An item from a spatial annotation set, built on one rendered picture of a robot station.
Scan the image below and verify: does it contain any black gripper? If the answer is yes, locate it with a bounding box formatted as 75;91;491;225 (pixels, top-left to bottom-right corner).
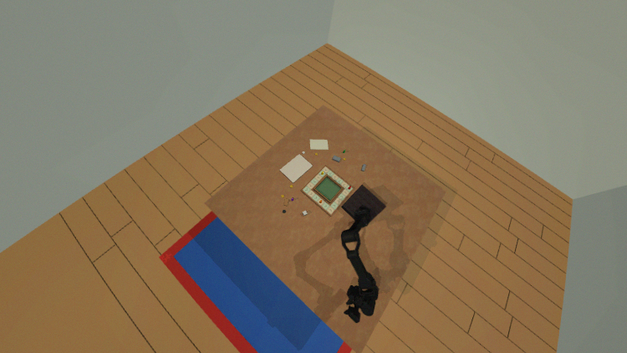
344;285;364;323

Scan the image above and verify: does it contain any beige flat rectangular board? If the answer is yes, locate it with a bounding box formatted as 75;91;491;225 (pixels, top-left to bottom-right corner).
279;154;313;183

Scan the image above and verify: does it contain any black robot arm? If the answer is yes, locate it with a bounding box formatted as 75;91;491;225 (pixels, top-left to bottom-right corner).
341;205;379;316

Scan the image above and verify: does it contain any beige flat square sheet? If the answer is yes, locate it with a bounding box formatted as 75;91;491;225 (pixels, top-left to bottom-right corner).
310;140;329;150

